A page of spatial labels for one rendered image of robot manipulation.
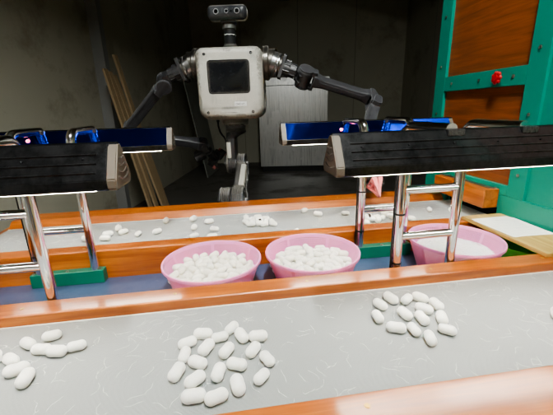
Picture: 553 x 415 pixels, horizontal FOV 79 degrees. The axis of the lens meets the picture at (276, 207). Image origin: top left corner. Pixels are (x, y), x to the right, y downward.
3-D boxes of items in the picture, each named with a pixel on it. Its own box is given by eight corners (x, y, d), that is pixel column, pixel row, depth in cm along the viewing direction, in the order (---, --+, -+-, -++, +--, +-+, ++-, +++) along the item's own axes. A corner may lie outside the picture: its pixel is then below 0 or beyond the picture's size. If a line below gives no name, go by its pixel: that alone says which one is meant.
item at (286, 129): (278, 143, 117) (277, 122, 115) (442, 137, 125) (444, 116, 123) (281, 146, 110) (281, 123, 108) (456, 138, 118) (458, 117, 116)
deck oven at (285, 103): (322, 162, 744) (323, 80, 696) (327, 170, 646) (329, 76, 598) (263, 164, 749) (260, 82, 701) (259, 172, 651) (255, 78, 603)
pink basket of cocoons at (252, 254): (173, 272, 105) (169, 244, 102) (257, 264, 108) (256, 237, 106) (155, 323, 79) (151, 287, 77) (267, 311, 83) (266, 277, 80)
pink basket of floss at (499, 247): (392, 270, 102) (394, 241, 99) (420, 243, 121) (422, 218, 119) (494, 299, 85) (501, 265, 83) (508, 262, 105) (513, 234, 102)
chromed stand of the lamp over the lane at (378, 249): (335, 239, 128) (337, 117, 115) (384, 235, 130) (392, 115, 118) (353, 259, 110) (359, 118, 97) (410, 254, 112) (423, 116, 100)
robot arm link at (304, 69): (373, 104, 182) (382, 87, 174) (374, 118, 173) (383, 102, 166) (295, 79, 177) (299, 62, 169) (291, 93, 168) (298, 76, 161)
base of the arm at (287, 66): (277, 79, 177) (284, 55, 174) (291, 84, 178) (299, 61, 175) (276, 77, 169) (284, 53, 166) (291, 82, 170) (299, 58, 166)
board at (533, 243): (461, 219, 118) (462, 216, 118) (499, 216, 120) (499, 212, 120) (546, 258, 87) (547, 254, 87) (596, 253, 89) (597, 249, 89)
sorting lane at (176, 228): (8, 235, 129) (7, 229, 128) (443, 204, 153) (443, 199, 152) (-53, 270, 100) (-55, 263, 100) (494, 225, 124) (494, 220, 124)
